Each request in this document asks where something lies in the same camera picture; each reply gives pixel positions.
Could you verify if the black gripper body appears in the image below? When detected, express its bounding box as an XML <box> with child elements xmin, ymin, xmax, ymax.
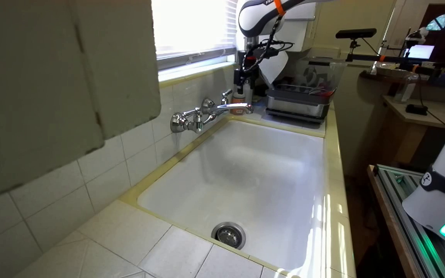
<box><xmin>234</xmin><ymin>48</ymin><xmax>258</xmax><ymax>86</ymax></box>

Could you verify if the chrome tap handle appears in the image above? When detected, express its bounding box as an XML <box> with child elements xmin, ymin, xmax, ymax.
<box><xmin>169</xmin><ymin>110</ymin><xmax>189</xmax><ymax>134</ymax></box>
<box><xmin>220</xmin><ymin>88</ymin><xmax>237</xmax><ymax>105</ymax></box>

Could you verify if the chrome faucet spout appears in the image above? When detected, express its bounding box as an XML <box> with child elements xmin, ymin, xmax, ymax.
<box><xmin>212</xmin><ymin>100</ymin><xmax>254</xmax><ymax>116</ymax></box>

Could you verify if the chrome faucet valve body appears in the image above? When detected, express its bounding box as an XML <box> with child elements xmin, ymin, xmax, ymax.
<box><xmin>181</xmin><ymin>96</ymin><xmax>235</xmax><ymax>134</ymax></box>

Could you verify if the white window blind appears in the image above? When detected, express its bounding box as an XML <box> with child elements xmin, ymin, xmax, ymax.
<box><xmin>150</xmin><ymin>0</ymin><xmax>241</xmax><ymax>62</ymax></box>

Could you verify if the white sink basin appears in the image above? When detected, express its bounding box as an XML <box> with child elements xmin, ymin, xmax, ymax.
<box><xmin>136</xmin><ymin>116</ymin><xmax>329</xmax><ymax>272</ymax></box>

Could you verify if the small beige cabinet door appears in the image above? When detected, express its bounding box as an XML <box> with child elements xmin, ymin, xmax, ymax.
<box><xmin>73</xmin><ymin>0</ymin><xmax>164</xmax><ymax>139</ymax></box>

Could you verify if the white tripod pole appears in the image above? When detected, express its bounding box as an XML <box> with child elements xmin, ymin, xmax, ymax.
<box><xmin>368</xmin><ymin>0</ymin><xmax>407</xmax><ymax>79</ymax></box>

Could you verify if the dark shelf board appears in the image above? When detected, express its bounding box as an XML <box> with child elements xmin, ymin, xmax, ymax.
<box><xmin>359</xmin><ymin>66</ymin><xmax>445</xmax><ymax>90</ymax></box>

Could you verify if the metal sink drain strainer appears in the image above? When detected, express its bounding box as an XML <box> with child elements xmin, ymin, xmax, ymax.
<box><xmin>210</xmin><ymin>221</ymin><xmax>247</xmax><ymax>252</ymax></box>

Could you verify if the wooden desk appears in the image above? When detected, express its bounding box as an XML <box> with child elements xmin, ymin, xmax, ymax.
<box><xmin>382</xmin><ymin>93</ymin><xmax>445</xmax><ymax>175</ymax></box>

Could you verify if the small black device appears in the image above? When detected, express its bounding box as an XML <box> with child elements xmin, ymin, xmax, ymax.
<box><xmin>405</xmin><ymin>103</ymin><xmax>430</xmax><ymax>116</ymax></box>

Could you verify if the small lit monitor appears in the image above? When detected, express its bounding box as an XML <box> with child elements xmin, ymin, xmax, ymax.
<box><xmin>400</xmin><ymin>42</ymin><xmax>437</xmax><ymax>62</ymax></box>

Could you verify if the large beige cabinet door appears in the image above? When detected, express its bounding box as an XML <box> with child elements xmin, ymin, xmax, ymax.
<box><xmin>0</xmin><ymin>0</ymin><xmax>107</xmax><ymax>207</ymax></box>

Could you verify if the black stereo camera bar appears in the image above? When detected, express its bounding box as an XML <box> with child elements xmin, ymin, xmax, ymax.
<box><xmin>334</xmin><ymin>26</ymin><xmax>379</xmax><ymax>40</ymax></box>

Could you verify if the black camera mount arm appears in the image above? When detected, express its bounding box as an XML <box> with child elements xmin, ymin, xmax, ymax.
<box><xmin>345</xmin><ymin>37</ymin><xmax>407</xmax><ymax>66</ymax></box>

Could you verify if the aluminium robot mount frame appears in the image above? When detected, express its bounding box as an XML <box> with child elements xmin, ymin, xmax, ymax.
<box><xmin>366</xmin><ymin>162</ymin><xmax>445</xmax><ymax>278</ymax></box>

